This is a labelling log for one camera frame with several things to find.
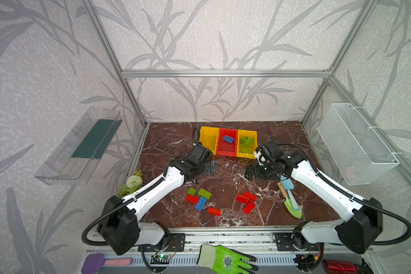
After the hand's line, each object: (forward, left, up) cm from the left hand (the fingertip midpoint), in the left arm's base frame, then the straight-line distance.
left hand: (209, 161), depth 83 cm
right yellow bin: (+27, -21, -11) cm, 36 cm away
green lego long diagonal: (+15, -21, -13) cm, 29 cm away
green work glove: (-39, -7, -13) cm, 42 cm away
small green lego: (-10, +9, -13) cm, 19 cm away
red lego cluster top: (-12, -21, -12) cm, 27 cm away
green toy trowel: (-16, -40, -14) cm, 45 cm away
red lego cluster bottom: (-18, -20, -13) cm, 30 cm away
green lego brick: (+23, -20, -13) cm, 33 cm away
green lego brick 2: (-11, +2, -14) cm, 18 cm away
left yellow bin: (+28, +1, -15) cm, 32 cm away
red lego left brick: (-14, +8, -13) cm, 21 cm away
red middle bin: (+18, -9, -14) cm, 24 cm away
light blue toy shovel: (-6, -42, -14) cm, 45 cm away
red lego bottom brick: (-20, -3, -12) cm, 24 cm away
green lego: (+21, -24, -11) cm, 34 cm away
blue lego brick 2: (-16, +4, -13) cm, 21 cm away
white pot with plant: (-12, +33, 0) cm, 35 cm away
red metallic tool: (-41, -52, -11) cm, 67 cm away
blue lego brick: (+24, -11, -13) cm, 30 cm away
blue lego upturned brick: (+7, -2, -14) cm, 16 cm away
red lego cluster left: (-14, -17, -13) cm, 26 cm away
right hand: (-5, -21, +1) cm, 21 cm away
